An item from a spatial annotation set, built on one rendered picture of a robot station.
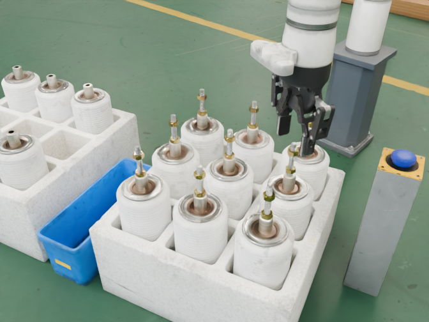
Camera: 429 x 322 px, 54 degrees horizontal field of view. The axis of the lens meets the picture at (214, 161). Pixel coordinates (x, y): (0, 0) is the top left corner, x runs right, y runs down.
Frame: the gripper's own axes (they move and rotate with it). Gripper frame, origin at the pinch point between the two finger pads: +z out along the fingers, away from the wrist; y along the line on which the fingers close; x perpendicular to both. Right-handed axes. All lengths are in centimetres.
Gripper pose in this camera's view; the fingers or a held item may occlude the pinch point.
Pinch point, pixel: (294, 137)
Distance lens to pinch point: 71.3
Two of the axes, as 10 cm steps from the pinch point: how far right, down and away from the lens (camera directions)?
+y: -4.2, -5.4, 7.3
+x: -9.1, 2.5, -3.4
